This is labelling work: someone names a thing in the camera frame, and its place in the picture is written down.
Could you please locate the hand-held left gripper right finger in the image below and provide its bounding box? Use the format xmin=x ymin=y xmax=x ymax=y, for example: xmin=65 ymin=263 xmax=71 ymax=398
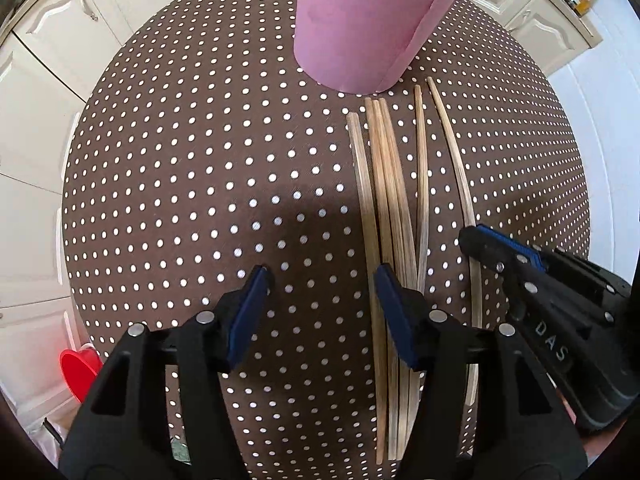
xmin=374 ymin=262 xmax=588 ymax=480

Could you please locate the pink cup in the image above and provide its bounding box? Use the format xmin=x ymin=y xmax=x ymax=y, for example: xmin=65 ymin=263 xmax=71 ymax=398
xmin=292 ymin=0 xmax=476 ymax=96

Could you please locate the single wooden chopstick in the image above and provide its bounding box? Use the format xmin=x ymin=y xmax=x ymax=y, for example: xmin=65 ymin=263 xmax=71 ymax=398
xmin=426 ymin=76 xmax=485 ymax=408

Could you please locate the red plastic basin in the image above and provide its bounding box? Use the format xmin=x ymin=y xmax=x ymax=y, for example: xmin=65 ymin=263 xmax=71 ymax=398
xmin=59 ymin=344 xmax=103 ymax=403

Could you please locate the bunch of wooden chopsticks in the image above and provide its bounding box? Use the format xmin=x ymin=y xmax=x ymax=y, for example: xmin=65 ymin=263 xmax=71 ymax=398
xmin=346 ymin=85 xmax=432 ymax=463

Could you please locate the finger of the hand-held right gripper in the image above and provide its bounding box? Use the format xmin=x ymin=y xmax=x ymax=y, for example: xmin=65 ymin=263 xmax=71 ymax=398
xmin=459 ymin=225 xmax=540 ymax=312
xmin=476 ymin=223 xmax=620 ymax=297

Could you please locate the brown polka dot tablecloth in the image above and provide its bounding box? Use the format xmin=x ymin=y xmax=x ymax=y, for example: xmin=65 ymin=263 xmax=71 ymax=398
xmin=61 ymin=0 xmax=592 ymax=480

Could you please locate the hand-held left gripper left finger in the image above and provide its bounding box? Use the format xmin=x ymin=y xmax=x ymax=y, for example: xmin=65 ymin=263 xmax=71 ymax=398
xmin=59 ymin=265 xmax=276 ymax=480

